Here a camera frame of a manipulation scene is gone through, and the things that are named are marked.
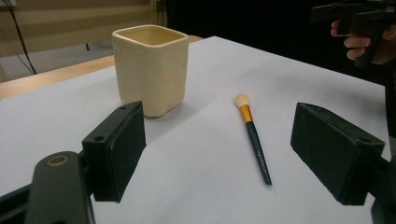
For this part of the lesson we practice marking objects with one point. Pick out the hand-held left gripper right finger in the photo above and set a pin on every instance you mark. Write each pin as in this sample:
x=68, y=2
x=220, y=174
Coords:
x=336, y=152

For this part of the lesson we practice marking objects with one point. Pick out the dark green makeup brush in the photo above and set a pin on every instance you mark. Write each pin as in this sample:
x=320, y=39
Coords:
x=253, y=137

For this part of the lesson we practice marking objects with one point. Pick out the light wooden shelf unit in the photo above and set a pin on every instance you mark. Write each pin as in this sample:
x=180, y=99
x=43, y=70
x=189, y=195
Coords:
x=77, y=18

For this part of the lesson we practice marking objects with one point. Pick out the white table sheet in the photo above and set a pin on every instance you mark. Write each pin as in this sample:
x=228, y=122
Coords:
x=218, y=199

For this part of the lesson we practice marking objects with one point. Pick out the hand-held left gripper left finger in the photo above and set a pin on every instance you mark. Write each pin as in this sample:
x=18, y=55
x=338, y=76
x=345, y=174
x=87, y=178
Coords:
x=115, y=155

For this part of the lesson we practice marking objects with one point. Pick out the black curtain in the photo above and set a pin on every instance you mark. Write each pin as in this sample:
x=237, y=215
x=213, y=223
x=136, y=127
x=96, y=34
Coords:
x=249, y=18

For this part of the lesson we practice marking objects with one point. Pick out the cream ceramic square cup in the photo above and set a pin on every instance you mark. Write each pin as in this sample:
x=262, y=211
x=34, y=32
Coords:
x=149, y=74

